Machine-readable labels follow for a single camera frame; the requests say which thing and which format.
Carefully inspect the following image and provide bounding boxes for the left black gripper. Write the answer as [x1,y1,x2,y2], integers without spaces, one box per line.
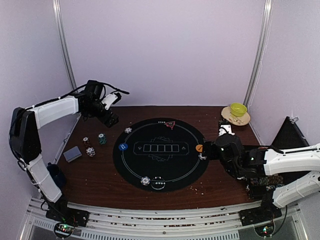
[84,98,119,128]

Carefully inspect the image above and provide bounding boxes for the orange big blind button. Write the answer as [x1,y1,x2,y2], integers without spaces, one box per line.
[195,144,203,153]

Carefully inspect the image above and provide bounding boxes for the green poker chip stack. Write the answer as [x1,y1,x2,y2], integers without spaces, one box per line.
[97,133,107,145]

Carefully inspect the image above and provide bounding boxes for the blue orange ten chip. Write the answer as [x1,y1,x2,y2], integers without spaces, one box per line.
[124,127,132,134]

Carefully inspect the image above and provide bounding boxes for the red white poker chip stack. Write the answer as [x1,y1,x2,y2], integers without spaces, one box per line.
[85,147,96,157]

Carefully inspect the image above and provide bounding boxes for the red triangular dealer marker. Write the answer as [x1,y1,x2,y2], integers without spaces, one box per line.
[165,121,176,130]

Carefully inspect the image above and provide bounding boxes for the blue small blind button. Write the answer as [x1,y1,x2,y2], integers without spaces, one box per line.
[118,143,128,151]

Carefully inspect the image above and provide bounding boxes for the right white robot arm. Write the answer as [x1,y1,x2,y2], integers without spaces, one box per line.
[199,133,320,221]

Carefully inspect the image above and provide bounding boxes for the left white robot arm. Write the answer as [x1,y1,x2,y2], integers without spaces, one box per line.
[8,80,127,203]

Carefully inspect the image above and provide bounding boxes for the dark red poker chip stack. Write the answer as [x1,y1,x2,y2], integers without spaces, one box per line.
[82,137,91,148]

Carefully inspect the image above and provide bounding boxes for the beige plate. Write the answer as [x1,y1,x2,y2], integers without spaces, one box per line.
[221,106,251,126]

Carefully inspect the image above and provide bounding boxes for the green plastic bowl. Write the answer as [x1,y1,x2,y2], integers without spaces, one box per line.
[230,102,248,117]

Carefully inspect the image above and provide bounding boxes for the grey card deck box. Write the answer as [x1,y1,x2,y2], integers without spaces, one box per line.
[63,146,82,163]

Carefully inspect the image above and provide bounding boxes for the round black poker mat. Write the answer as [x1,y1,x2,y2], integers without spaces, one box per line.
[113,118,209,192]

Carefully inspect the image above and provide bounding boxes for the poker chips row in case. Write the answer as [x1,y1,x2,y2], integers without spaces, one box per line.
[249,175,284,191]

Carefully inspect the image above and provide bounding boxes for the black poker case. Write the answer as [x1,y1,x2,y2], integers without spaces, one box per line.
[245,116,309,200]

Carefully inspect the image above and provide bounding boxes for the dark blue mug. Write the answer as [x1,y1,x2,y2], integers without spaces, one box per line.
[47,162,67,189]

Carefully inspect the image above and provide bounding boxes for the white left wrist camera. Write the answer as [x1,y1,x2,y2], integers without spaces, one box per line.
[101,91,122,110]

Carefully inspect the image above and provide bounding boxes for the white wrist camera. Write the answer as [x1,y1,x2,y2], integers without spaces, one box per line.
[218,118,235,137]
[101,91,122,110]

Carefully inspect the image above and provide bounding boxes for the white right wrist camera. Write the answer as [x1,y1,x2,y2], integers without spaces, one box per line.
[218,118,235,137]

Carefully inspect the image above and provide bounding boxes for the aluminium front rail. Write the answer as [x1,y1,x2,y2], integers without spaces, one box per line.
[17,198,312,240]

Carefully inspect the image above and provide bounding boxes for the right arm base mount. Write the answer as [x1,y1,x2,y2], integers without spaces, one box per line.
[238,200,282,226]

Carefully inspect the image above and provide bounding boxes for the right aluminium frame post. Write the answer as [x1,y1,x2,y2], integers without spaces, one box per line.
[243,0,274,110]

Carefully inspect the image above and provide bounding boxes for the aluminium frame post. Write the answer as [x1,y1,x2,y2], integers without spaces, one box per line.
[51,0,84,112]
[243,0,274,110]

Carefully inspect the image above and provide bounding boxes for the left aluminium frame post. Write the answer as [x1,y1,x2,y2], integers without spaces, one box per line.
[51,0,84,112]

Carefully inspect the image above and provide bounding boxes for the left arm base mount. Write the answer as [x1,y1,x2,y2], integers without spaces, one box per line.
[45,202,90,227]

